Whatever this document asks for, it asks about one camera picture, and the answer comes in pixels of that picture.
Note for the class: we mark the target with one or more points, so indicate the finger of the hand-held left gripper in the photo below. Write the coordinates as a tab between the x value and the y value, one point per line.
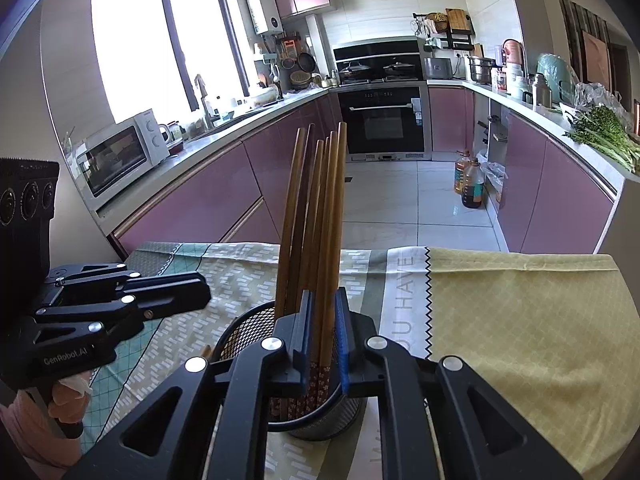
175	295
100	275

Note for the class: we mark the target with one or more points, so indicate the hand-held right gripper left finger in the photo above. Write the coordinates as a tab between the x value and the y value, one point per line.
305	350

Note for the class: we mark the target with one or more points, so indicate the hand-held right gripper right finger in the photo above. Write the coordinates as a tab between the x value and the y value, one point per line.
342	340

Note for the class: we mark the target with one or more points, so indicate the black mesh holder cup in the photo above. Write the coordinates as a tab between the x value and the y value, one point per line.
235	330

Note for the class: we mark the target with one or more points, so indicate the red-patterned single chopstick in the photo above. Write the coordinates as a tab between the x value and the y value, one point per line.
304	200
312	220
324	220
292	200

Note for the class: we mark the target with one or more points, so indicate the person's left forearm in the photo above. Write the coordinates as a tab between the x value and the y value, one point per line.
25	435

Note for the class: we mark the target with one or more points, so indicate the person's left hand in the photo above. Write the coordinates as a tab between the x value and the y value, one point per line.
67	397

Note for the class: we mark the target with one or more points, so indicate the pink base cabinet run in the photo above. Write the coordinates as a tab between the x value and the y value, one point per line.
200	195
550	195

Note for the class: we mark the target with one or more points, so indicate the grey refrigerator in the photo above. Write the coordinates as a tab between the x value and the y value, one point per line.
30	110

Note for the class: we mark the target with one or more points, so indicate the white toaster oven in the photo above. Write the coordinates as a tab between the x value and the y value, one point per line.
150	135

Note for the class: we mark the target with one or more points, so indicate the printed patchwork tablecloth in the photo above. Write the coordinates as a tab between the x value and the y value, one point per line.
500	335

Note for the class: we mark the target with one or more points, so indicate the oil bottles on floor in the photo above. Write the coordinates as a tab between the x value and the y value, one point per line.
474	190

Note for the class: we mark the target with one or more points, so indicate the steel sink faucet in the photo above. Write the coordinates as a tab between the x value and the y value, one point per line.
201	95

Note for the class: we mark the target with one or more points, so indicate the kitchen window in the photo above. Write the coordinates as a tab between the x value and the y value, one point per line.
135	60

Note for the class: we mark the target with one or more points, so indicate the black integrated stove with oven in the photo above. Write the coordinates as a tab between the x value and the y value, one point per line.
382	125

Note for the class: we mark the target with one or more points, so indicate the crumpled plastic bag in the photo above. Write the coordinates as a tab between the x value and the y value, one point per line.
492	172

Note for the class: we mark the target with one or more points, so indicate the hanging black pan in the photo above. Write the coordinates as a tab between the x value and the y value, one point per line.
306	62

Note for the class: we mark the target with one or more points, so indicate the dark pot with lid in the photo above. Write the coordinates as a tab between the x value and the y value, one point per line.
399	68
354	70

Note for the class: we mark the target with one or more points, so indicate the white vertical pipe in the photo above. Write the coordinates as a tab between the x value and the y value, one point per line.
315	50

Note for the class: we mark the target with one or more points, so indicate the silver toaster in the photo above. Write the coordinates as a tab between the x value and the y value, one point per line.
438	68

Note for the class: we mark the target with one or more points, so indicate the stainless steel pot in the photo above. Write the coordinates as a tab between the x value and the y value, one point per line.
481	71

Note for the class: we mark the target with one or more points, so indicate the white lidded canister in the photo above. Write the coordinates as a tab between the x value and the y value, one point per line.
515	82

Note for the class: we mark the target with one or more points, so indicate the steel thermos flask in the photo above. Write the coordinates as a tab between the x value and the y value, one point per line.
540	91

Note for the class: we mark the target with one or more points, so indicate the pink kettle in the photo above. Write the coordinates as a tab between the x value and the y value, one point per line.
513	52

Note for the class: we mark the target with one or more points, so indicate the bunch of green vegetables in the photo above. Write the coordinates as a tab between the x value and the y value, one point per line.
605	132

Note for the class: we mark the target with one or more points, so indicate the wooden cutting board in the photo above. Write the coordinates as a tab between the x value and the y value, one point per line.
456	20

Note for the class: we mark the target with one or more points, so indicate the pale green kitchen appliance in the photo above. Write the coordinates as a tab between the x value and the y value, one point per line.
557	75

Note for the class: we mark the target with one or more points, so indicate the clear plastic bag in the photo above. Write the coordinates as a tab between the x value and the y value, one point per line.
600	100

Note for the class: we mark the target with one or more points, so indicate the striped curtain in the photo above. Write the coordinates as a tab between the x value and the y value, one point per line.
572	40

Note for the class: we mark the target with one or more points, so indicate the white wall water heater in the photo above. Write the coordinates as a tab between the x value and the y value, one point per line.
265	12

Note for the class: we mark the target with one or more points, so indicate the black wall rack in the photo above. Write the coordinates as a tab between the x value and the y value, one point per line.
457	42

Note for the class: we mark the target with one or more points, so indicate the pink wall picture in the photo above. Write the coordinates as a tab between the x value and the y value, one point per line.
596	62

